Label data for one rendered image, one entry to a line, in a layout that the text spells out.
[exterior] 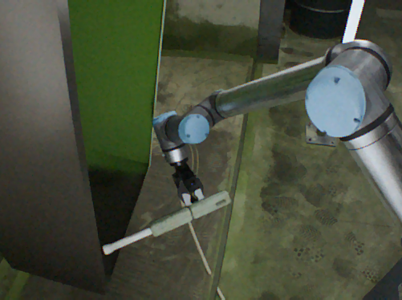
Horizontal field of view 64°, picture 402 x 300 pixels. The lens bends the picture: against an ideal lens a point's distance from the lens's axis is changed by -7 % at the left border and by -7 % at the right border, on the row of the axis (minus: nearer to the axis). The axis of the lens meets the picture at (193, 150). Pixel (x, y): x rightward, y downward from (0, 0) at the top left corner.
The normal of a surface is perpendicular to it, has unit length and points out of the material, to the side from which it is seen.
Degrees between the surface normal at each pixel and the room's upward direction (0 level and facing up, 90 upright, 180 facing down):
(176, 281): 0
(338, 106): 85
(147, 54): 90
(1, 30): 90
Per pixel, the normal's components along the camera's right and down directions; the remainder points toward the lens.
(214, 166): -0.05, -0.68
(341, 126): -0.75, 0.45
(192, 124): 0.57, 0.12
